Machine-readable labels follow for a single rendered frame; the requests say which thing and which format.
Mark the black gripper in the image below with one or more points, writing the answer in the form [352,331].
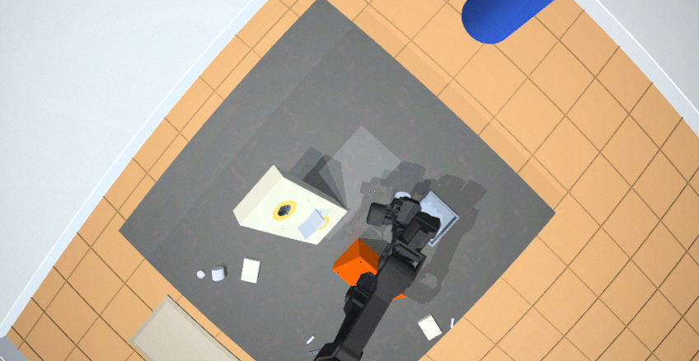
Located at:
[379,214]

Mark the light blue square tray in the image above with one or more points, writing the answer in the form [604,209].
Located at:
[435,207]

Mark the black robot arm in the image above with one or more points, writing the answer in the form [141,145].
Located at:
[366,302]

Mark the white flat slab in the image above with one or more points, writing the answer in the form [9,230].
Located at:
[429,326]
[250,270]

